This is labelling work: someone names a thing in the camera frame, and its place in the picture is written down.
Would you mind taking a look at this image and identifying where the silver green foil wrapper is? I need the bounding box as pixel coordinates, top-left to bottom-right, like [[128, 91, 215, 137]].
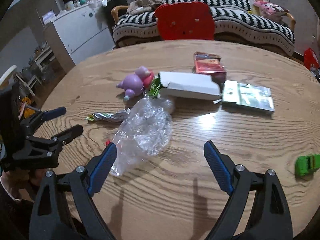
[[86, 108, 131, 122]]

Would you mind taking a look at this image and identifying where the green toy car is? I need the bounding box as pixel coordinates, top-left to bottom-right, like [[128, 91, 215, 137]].
[[295, 154, 320, 177]]

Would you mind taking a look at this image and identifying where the clear plastic bag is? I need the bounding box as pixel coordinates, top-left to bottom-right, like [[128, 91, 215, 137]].
[[111, 97, 175, 177]]

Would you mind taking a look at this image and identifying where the purple plush toy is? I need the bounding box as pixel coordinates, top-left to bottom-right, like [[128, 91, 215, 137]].
[[116, 66, 155, 101]]

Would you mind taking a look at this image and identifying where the green silver packet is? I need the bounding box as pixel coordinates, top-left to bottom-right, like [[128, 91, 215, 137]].
[[222, 80, 275, 114]]

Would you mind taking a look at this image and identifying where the white cardboard box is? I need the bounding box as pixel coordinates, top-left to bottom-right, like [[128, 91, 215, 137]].
[[159, 72, 221, 101]]

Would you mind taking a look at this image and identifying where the dark red snack packet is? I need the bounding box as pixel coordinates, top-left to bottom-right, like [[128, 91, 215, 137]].
[[193, 51, 227, 83]]

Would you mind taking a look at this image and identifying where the person's left hand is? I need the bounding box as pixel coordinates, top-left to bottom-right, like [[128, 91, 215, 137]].
[[1, 168, 48, 202]]

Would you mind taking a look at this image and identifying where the white drawer cabinet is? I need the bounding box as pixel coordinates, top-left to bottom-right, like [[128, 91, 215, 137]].
[[43, 5, 115, 73]]

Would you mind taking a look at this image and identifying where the beige plush on sofa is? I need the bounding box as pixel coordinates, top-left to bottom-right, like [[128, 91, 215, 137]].
[[126, 0, 164, 15]]

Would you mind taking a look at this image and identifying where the black white striped sofa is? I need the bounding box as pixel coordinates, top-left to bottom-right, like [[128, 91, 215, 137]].
[[112, 0, 295, 56]]

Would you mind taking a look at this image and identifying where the red bag on floor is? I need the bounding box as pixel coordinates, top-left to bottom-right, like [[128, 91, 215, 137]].
[[304, 48, 319, 71]]

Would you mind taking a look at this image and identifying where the red bear-shaped chair back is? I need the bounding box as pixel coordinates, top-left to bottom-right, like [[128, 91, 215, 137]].
[[155, 2, 215, 40]]

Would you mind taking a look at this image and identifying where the pink cushion on sofa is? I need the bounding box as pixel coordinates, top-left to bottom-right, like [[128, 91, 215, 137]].
[[249, 0, 290, 23]]

